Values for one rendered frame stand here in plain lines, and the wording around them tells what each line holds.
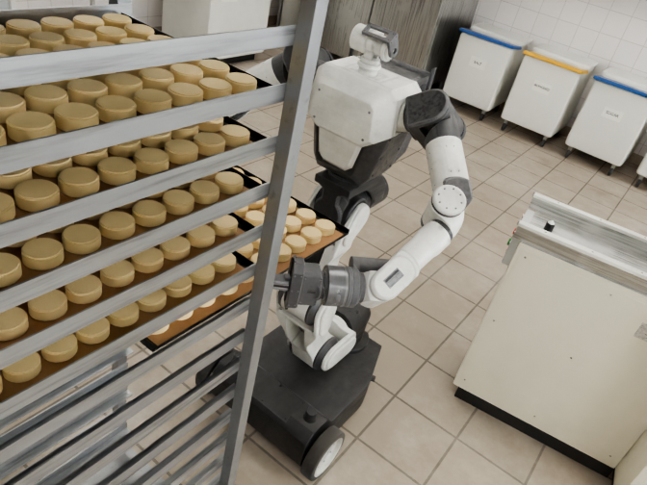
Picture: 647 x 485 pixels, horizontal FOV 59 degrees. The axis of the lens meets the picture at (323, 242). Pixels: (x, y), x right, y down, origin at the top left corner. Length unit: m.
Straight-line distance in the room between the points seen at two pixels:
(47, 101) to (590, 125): 5.13
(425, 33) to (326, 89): 4.21
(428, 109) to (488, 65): 4.33
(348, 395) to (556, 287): 0.86
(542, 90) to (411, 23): 1.36
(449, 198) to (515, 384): 1.31
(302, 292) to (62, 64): 0.71
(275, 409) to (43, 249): 1.42
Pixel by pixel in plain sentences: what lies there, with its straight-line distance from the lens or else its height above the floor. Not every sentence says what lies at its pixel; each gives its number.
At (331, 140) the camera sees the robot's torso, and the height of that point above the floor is 1.19.
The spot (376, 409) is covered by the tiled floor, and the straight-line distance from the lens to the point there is 2.47.
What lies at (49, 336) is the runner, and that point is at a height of 1.23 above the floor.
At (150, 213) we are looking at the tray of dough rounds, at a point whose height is 1.33.
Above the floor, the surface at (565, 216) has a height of 0.86.
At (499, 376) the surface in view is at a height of 0.24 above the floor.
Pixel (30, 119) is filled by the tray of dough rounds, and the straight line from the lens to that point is 0.74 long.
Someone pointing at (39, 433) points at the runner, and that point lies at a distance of 0.97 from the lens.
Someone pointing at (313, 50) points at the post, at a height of 1.58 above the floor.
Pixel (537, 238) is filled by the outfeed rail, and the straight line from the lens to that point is 2.15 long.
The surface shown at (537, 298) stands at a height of 0.65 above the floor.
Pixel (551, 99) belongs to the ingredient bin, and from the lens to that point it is 5.65.
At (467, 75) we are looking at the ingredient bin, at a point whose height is 0.38.
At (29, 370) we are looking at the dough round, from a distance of 0.92.
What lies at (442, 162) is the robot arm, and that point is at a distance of 1.40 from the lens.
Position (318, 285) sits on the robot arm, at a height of 1.09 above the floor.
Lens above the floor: 1.82
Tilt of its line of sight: 33 degrees down
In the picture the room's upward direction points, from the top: 14 degrees clockwise
